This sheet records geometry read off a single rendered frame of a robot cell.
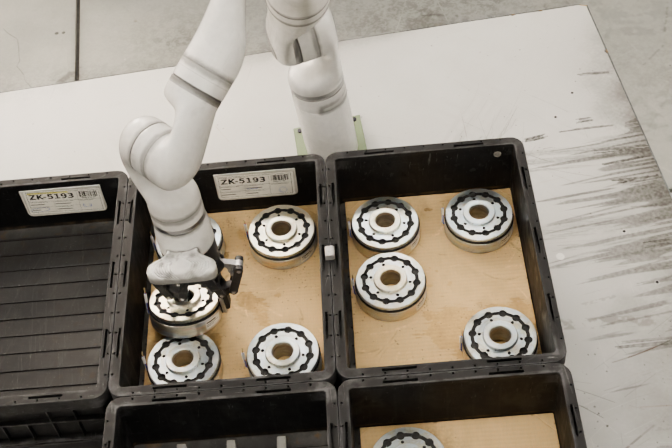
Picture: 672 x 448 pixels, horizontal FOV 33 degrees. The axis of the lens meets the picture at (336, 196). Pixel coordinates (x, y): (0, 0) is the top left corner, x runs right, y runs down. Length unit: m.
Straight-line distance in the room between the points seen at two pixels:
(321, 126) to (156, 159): 0.59
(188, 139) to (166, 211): 0.12
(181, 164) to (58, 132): 0.84
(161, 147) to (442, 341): 0.51
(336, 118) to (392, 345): 0.46
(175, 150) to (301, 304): 0.40
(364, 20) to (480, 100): 1.29
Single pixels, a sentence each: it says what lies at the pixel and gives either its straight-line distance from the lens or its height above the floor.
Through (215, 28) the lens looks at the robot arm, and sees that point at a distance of 1.38.
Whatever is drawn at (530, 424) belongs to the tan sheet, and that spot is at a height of 0.83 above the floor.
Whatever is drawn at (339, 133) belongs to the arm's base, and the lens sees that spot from 1.93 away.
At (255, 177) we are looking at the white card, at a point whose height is 0.91.
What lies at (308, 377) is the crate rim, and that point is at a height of 0.93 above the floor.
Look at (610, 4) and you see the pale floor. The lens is 3.42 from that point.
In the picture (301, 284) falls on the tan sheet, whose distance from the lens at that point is 1.69.
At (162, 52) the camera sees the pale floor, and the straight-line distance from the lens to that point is 3.36.
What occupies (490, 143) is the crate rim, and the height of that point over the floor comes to 0.93.
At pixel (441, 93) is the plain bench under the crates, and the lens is 2.13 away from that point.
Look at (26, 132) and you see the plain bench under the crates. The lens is 2.21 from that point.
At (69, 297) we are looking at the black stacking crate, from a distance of 1.76.
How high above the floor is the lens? 2.19
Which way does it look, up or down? 49 degrees down
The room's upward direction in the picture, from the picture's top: 7 degrees counter-clockwise
